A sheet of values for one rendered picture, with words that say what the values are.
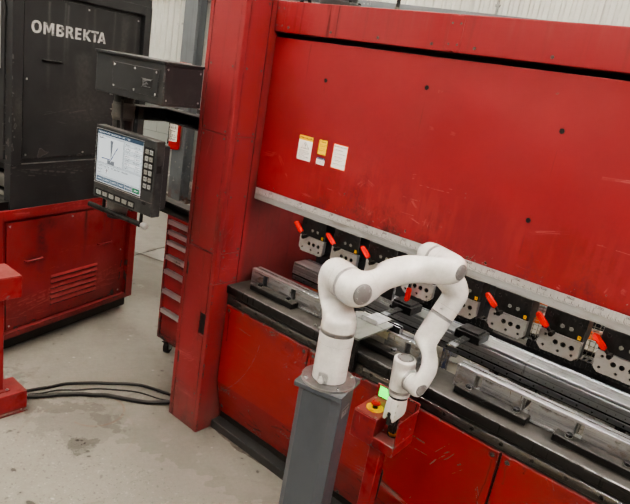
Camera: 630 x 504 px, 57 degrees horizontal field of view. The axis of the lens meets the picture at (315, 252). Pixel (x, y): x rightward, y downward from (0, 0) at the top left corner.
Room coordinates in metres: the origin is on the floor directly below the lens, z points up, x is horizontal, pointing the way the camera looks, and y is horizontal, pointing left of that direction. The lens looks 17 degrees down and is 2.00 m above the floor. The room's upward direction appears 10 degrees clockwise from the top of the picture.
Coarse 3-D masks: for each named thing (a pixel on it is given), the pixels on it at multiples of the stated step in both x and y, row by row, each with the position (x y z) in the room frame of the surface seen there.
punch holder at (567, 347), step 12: (552, 312) 2.01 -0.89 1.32; (564, 312) 1.98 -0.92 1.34; (552, 324) 2.00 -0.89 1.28; (564, 324) 1.98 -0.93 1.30; (576, 324) 1.95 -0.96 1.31; (588, 324) 1.93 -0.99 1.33; (540, 336) 2.01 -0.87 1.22; (552, 336) 1.99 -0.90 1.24; (564, 336) 1.97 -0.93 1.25; (576, 336) 1.95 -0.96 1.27; (588, 336) 1.98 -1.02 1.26; (540, 348) 2.01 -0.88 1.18; (552, 348) 1.98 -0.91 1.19; (564, 348) 1.96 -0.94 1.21; (576, 348) 1.94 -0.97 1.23; (576, 360) 1.95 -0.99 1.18
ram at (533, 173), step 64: (320, 64) 2.79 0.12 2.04; (384, 64) 2.57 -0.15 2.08; (448, 64) 2.39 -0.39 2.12; (320, 128) 2.75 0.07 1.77; (384, 128) 2.54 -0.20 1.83; (448, 128) 2.36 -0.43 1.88; (512, 128) 2.20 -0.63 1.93; (576, 128) 2.07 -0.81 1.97; (320, 192) 2.71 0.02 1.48; (384, 192) 2.50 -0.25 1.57; (448, 192) 2.32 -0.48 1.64; (512, 192) 2.17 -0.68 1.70; (576, 192) 2.03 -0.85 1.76; (512, 256) 2.13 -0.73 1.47; (576, 256) 2.00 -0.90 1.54
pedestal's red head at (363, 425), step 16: (368, 400) 2.12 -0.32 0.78; (384, 400) 2.14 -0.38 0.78; (368, 416) 2.01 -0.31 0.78; (416, 416) 2.05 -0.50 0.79; (352, 432) 2.04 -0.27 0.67; (368, 432) 1.99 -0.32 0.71; (384, 432) 2.02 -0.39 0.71; (400, 432) 1.95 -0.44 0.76; (384, 448) 1.95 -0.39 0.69; (400, 448) 1.98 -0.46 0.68
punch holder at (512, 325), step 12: (504, 300) 2.12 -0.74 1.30; (516, 300) 2.09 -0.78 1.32; (528, 300) 2.06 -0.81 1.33; (492, 312) 2.13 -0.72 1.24; (504, 312) 2.12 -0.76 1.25; (516, 312) 2.08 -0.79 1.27; (528, 312) 2.06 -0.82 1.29; (492, 324) 2.13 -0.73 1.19; (504, 324) 2.10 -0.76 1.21; (516, 324) 2.07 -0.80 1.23; (528, 324) 2.07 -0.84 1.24; (516, 336) 2.06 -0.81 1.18
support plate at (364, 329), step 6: (360, 312) 2.50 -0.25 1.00; (360, 324) 2.36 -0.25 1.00; (366, 324) 2.37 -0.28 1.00; (372, 324) 2.38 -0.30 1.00; (384, 324) 2.41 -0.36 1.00; (390, 324) 2.42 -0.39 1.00; (360, 330) 2.30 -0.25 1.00; (366, 330) 2.31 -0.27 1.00; (372, 330) 2.32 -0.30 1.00; (378, 330) 2.33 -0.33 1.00; (384, 330) 2.36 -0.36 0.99; (360, 336) 2.24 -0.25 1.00; (366, 336) 2.25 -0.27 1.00
